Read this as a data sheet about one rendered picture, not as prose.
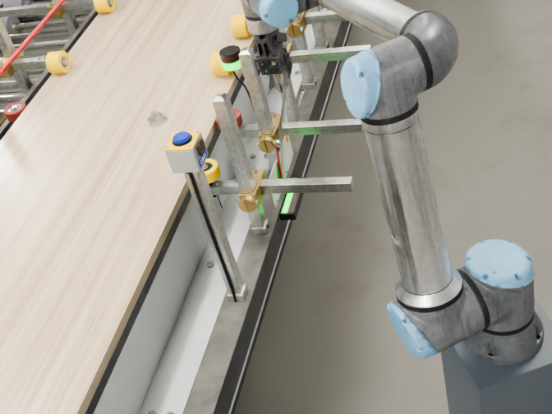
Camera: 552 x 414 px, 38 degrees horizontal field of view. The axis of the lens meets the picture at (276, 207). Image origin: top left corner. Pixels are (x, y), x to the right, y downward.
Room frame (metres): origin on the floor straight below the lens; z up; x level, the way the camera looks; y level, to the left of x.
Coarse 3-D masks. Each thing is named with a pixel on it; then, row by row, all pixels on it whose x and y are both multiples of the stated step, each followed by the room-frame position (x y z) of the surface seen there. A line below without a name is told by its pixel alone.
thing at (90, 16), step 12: (36, 0) 3.95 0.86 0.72; (48, 0) 3.92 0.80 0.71; (96, 12) 3.32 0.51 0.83; (84, 24) 3.22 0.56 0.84; (72, 36) 3.14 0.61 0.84; (60, 48) 3.34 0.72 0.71; (48, 72) 2.88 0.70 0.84; (36, 84) 2.81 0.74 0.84; (24, 96) 2.74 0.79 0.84; (0, 108) 2.94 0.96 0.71; (0, 132) 2.52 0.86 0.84
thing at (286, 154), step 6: (288, 138) 2.09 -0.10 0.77; (288, 144) 2.08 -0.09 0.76; (282, 150) 2.02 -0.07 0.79; (288, 150) 2.07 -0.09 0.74; (282, 156) 2.01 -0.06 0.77; (288, 156) 2.06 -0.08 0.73; (276, 162) 1.95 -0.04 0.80; (282, 162) 1.99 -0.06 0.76; (288, 162) 2.04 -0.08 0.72; (276, 168) 1.94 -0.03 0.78; (282, 168) 1.98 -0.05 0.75; (288, 168) 2.03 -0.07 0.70; (270, 174) 1.90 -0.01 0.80; (276, 174) 1.93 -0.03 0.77; (276, 198) 1.88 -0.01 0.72; (276, 204) 1.87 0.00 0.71
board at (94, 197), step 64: (128, 0) 3.19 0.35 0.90; (192, 0) 3.01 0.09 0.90; (128, 64) 2.63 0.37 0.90; (192, 64) 2.50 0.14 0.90; (64, 128) 2.32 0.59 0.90; (128, 128) 2.20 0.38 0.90; (192, 128) 2.10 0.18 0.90; (0, 192) 2.05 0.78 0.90; (64, 192) 1.95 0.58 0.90; (128, 192) 1.86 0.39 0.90; (0, 256) 1.74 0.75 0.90; (64, 256) 1.66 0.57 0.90; (128, 256) 1.59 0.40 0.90; (0, 320) 1.49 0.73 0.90; (64, 320) 1.42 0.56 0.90; (0, 384) 1.28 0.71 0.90; (64, 384) 1.22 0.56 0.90
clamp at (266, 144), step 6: (276, 114) 2.09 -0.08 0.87; (276, 120) 2.06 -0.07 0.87; (276, 126) 2.02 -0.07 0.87; (276, 132) 2.01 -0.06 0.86; (264, 138) 1.99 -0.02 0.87; (270, 138) 1.98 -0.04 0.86; (276, 138) 2.00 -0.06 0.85; (258, 144) 1.99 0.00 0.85; (264, 144) 1.98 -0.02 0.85; (270, 144) 1.97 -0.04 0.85; (264, 150) 1.98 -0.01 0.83; (270, 150) 1.97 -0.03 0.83
